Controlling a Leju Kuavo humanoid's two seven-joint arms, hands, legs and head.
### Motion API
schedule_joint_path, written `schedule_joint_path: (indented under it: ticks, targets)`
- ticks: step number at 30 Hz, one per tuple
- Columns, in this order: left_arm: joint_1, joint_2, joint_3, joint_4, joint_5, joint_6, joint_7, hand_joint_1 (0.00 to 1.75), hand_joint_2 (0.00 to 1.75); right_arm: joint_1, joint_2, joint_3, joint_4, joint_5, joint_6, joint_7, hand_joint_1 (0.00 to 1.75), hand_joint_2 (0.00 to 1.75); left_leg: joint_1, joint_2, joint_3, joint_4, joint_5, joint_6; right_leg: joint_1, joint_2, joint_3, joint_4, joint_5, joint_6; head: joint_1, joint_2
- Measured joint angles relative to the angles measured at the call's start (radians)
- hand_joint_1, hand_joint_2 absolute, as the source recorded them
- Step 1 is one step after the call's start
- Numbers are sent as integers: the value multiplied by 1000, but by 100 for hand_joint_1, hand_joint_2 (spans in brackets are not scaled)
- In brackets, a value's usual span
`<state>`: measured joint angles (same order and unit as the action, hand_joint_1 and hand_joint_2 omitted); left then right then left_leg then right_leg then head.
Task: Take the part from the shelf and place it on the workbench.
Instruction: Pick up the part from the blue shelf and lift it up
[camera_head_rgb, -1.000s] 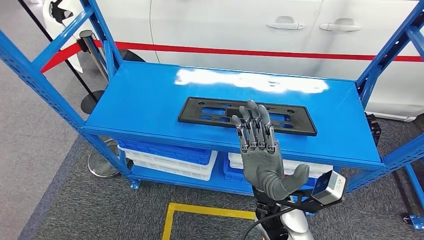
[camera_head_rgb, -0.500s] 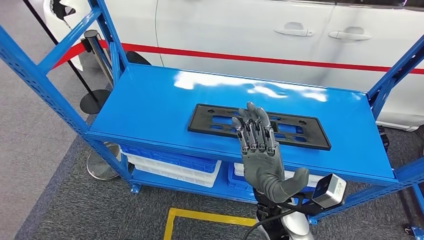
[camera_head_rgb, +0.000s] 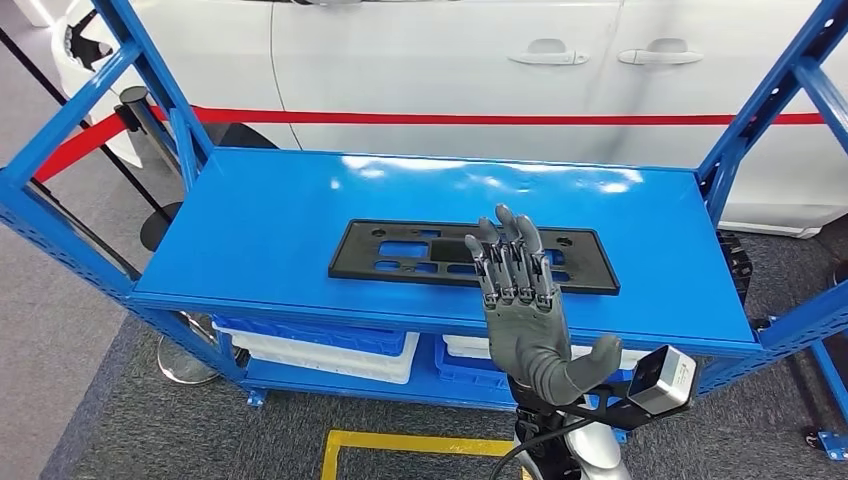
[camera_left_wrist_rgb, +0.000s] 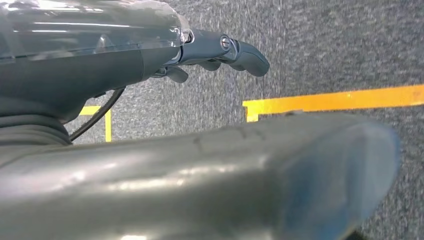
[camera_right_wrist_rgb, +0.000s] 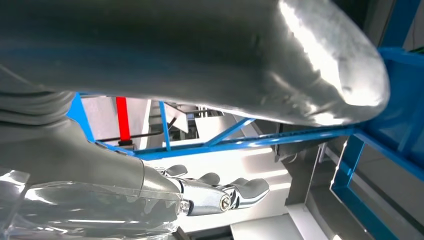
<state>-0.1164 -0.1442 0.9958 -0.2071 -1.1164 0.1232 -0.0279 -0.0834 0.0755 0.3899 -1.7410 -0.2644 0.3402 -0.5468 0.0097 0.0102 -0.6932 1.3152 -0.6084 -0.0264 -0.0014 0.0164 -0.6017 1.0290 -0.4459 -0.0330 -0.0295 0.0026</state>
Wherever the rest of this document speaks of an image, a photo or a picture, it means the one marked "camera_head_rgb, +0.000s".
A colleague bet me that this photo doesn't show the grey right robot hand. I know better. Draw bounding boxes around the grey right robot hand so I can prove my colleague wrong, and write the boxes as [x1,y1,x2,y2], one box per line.
[463,203,624,407]

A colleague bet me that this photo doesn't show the black plastic frame part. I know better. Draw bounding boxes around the black plastic frame part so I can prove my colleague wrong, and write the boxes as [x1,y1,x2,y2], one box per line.
[328,219,622,297]

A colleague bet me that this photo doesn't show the white plastic crate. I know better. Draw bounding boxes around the white plastic crate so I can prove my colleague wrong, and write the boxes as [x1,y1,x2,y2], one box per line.
[442,334,654,372]
[217,325,422,386]

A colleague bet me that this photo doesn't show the black ribbed object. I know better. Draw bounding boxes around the black ribbed object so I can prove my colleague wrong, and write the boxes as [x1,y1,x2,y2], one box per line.
[717,230,755,307]

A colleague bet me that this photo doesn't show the red barrier belt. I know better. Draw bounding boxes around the red barrier belt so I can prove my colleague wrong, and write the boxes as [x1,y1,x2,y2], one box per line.
[150,105,826,127]
[33,113,128,184]

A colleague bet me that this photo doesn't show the white car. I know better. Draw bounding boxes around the white car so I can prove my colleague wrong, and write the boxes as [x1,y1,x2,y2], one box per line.
[13,0,848,241]

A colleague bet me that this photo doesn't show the chrome barrier stanchion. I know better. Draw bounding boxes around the chrome barrier stanchion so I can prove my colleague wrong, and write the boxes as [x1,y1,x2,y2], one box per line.
[119,86,190,180]
[26,177,221,387]

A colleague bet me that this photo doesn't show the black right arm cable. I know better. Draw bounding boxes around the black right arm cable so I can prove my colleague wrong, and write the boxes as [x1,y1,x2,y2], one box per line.
[488,410,601,480]

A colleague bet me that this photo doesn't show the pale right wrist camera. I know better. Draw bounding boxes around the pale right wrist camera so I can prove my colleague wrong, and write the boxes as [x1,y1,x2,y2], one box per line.
[625,344,698,417]

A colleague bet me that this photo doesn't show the white car door handle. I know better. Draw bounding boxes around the white car door handle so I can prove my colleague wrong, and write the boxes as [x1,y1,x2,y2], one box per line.
[617,37,705,66]
[508,38,591,67]

